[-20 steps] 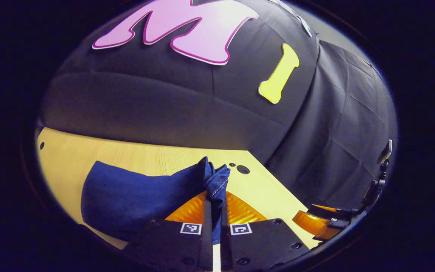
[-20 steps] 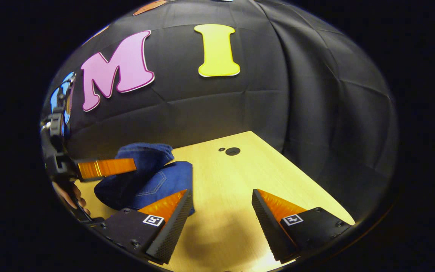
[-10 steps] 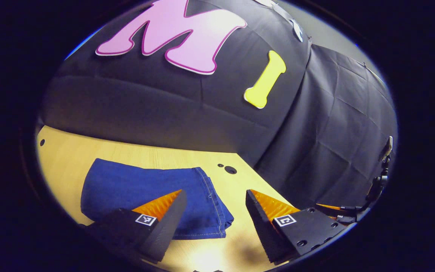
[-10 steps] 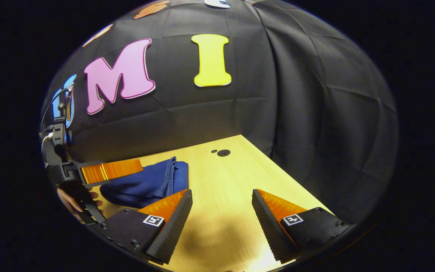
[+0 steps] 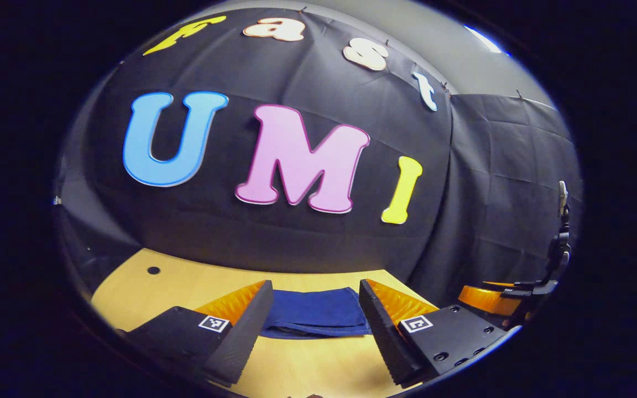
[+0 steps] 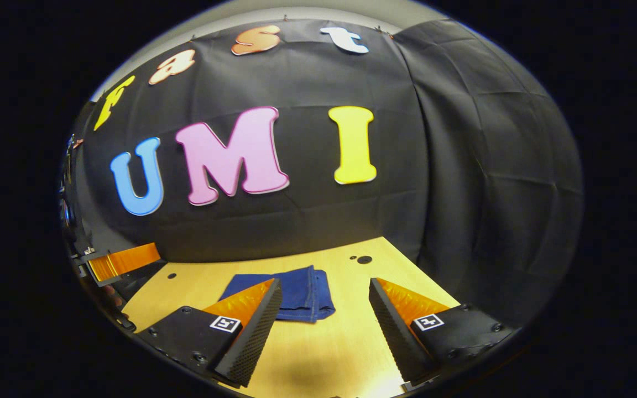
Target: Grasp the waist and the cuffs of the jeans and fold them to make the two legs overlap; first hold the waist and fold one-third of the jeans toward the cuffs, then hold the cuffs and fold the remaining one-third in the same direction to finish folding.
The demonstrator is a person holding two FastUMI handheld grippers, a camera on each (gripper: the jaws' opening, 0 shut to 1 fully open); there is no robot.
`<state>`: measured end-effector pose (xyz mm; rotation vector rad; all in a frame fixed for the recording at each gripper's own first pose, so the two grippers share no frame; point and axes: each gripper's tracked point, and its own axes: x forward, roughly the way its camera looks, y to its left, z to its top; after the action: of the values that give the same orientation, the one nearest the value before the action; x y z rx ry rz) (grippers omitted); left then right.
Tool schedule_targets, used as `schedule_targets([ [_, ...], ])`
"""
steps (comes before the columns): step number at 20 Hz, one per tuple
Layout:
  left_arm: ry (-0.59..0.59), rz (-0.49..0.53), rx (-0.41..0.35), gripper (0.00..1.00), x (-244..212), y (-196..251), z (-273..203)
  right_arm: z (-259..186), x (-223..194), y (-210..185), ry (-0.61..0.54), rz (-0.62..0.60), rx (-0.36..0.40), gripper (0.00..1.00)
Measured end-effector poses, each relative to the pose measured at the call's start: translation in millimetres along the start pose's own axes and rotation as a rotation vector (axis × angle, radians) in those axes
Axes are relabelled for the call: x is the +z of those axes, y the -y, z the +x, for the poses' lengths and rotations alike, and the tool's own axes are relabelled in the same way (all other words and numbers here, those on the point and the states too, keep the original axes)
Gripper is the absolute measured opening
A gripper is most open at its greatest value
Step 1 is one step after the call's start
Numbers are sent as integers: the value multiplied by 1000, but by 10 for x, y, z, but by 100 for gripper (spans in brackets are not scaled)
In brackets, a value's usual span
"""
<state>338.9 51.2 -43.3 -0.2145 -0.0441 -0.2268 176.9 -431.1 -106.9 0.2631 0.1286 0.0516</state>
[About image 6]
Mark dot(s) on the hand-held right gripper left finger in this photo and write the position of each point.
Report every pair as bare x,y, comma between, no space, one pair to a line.
249,337

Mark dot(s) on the row of small cloth clips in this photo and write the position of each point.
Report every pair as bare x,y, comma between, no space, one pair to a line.
191,38

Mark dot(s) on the black backdrop cloth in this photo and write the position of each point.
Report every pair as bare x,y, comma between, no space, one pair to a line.
462,166

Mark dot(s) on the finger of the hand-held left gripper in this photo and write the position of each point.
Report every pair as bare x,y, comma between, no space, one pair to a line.
125,260

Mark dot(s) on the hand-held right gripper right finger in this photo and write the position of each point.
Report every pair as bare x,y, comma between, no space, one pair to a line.
398,337

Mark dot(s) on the blue denim jeans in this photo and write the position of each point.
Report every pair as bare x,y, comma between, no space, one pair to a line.
302,293

